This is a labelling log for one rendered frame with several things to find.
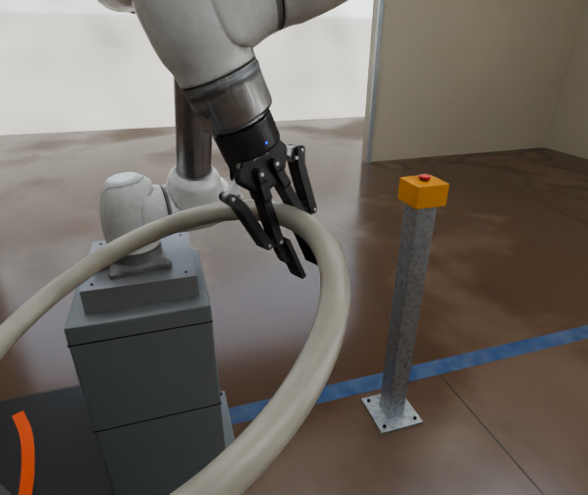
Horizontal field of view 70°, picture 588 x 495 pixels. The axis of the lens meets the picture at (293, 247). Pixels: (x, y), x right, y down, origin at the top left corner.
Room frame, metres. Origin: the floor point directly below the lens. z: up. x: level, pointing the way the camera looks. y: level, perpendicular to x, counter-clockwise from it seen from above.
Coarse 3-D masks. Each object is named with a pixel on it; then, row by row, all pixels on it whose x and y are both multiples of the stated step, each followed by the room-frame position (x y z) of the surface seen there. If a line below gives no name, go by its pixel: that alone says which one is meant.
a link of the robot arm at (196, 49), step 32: (160, 0) 0.44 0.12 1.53; (192, 0) 0.44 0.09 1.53; (224, 0) 0.45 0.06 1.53; (256, 0) 0.46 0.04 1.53; (160, 32) 0.45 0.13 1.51; (192, 32) 0.44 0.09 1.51; (224, 32) 0.45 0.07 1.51; (256, 32) 0.47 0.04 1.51; (192, 64) 0.45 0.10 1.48; (224, 64) 0.45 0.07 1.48
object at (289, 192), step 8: (272, 160) 0.51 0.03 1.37; (280, 160) 0.51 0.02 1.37; (272, 168) 0.51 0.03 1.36; (280, 168) 0.51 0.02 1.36; (280, 176) 0.51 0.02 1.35; (288, 176) 0.52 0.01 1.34; (280, 184) 0.52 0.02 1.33; (288, 184) 0.52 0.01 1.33; (280, 192) 0.54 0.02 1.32; (288, 192) 0.52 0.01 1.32; (288, 200) 0.53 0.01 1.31; (296, 200) 0.53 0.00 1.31
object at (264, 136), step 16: (256, 128) 0.48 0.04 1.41; (272, 128) 0.49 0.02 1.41; (224, 144) 0.48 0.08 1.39; (240, 144) 0.47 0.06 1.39; (256, 144) 0.48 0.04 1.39; (272, 144) 0.49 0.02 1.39; (240, 160) 0.48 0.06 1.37; (256, 160) 0.50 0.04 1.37; (240, 176) 0.48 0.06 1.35; (272, 176) 0.51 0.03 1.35; (256, 192) 0.50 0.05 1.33
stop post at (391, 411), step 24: (408, 192) 1.33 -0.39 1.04; (432, 192) 1.30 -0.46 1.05; (408, 216) 1.35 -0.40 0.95; (432, 216) 1.33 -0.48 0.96; (408, 240) 1.33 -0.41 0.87; (408, 264) 1.31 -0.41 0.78; (408, 288) 1.31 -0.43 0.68; (408, 312) 1.32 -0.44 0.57; (408, 336) 1.32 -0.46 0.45; (408, 360) 1.33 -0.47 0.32; (384, 384) 1.37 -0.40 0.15; (384, 408) 1.34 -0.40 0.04; (408, 408) 1.37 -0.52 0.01; (384, 432) 1.24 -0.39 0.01
